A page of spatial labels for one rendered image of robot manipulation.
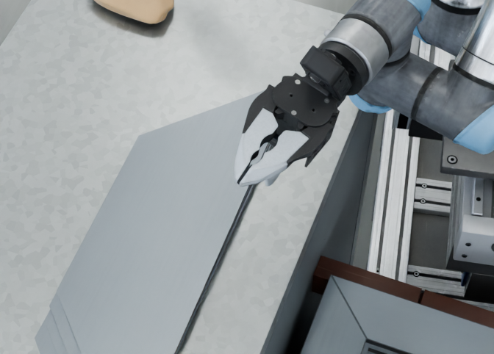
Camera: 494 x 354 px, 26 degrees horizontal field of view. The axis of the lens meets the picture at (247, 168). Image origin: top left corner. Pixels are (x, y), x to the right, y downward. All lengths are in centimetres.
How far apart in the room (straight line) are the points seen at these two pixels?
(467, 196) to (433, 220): 88
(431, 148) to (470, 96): 141
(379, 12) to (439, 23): 34
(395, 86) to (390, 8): 12
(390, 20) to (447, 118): 15
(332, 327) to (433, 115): 51
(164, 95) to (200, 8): 20
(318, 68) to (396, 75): 24
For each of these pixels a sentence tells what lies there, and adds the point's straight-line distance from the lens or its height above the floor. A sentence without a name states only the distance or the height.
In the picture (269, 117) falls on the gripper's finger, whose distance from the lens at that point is 119.
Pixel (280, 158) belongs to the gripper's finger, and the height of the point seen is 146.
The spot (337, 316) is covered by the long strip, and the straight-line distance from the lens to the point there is 174.
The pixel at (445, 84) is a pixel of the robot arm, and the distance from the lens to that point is 135.
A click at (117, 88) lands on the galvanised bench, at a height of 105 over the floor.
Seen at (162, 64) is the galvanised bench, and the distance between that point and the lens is 178.
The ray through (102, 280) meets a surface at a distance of 153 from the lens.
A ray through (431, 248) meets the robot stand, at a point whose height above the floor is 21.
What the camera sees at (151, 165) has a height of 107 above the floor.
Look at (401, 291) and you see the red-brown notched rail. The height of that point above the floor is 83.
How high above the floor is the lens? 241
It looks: 56 degrees down
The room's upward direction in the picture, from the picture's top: straight up
